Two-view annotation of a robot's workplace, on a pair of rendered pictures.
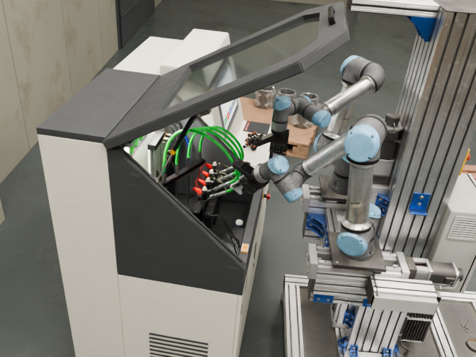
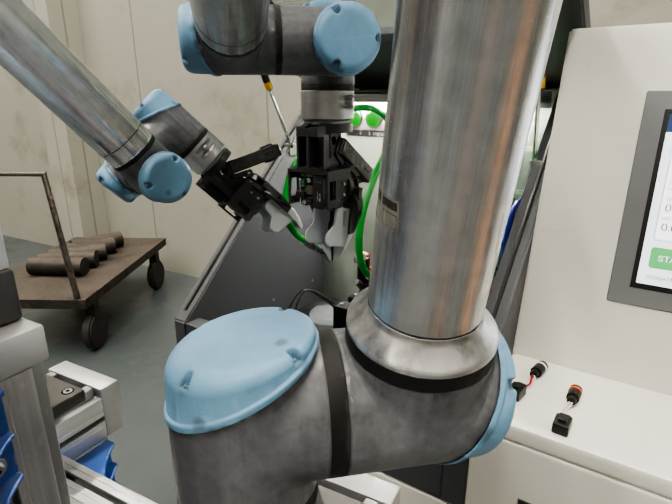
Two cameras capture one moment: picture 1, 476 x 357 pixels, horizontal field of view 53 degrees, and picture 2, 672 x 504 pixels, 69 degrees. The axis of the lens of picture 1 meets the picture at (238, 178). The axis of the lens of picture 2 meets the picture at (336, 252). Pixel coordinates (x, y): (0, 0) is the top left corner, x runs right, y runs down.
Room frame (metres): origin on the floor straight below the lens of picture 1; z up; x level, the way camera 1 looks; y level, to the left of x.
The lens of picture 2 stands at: (2.33, -0.81, 1.44)
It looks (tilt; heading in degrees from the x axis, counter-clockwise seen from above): 18 degrees down; 117
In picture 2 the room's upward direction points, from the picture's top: straight up
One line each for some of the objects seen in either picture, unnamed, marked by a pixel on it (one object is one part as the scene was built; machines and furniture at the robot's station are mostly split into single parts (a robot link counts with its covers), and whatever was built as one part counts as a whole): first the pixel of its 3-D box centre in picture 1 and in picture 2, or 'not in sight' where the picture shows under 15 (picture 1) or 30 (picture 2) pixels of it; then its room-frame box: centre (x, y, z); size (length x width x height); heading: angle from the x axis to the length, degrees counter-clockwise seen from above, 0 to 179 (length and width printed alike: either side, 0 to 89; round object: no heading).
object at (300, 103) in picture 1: (300, 106); (327, 41); (2.04, -0.26, 1.50); 0.11 x 0.11 x 0.08; 38
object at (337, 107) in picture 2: (279, 125); (329, 107); (1.99, -0.17, 1.42); 0.08 x 0.08 x 0.05
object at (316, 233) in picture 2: not in sight; (318, 233); (1.97, -0.17, 1.24); 0.06 x 0.03 x 0.09; 83
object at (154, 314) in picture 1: (195, 292); not in sight; (1.91, 0.19, 0.39); 0.70 x 0.58 x 0.79; 173
